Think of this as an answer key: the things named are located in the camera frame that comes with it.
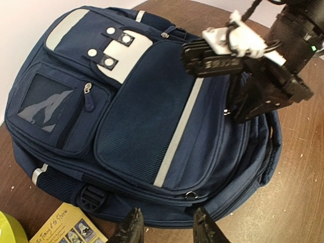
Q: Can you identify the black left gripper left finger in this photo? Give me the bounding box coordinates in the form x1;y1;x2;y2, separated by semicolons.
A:
108;207;145;243

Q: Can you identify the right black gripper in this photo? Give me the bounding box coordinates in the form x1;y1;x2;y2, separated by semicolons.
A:
227;60;314;124

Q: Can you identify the lime green plastic bowl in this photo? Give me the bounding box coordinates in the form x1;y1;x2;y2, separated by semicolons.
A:
1;211;28;243

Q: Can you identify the yellow paperback book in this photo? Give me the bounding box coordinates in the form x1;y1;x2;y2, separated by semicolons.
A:
30;203;108;243

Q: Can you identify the navy blue backpack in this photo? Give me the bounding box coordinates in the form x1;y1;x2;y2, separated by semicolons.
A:
5;6;282;229

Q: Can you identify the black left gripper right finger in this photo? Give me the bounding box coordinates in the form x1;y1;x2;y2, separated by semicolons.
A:
193;207;230;243

